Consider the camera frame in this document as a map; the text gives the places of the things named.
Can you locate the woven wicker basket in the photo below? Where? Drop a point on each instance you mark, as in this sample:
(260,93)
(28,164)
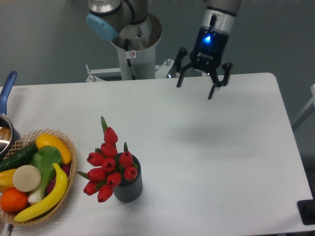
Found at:
(25,141)

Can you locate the yellow banana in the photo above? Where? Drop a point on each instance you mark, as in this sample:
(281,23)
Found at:
(49,201)

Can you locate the white furniture frame right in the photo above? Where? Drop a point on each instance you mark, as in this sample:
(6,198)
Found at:
(305,112)

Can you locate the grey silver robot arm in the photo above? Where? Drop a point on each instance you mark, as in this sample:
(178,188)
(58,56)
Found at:
(219,16)

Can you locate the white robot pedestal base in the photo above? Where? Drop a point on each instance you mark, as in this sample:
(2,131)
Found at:
(136,47)

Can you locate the green bok choy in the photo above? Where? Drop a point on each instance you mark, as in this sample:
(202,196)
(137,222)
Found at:
(43,160)

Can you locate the dark red fruit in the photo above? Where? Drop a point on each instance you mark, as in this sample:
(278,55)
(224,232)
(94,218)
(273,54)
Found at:
(66,168)

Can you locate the red tulip bouquet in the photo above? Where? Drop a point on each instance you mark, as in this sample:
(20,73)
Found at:
(108,164)

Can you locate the yellow bell pepper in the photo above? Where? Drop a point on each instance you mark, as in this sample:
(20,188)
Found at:
(6,180)

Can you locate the orange fruit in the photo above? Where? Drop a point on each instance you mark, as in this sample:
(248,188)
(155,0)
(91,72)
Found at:
(13,200)

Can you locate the black device at table edge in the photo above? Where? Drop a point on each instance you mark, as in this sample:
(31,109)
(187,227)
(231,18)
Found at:
(307,211)

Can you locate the beige round disc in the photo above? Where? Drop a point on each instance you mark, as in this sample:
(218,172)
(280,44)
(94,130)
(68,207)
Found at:
(26,178)

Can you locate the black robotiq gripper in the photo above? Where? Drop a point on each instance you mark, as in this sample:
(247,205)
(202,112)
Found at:
(205,56)

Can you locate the green cucumber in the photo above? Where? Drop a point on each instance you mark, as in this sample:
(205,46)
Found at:
(21,157)

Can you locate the dark grey ribbed vase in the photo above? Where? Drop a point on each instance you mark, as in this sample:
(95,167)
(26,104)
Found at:
(131,185)

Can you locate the blue handled saucepan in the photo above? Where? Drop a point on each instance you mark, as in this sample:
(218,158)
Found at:
(8,134)

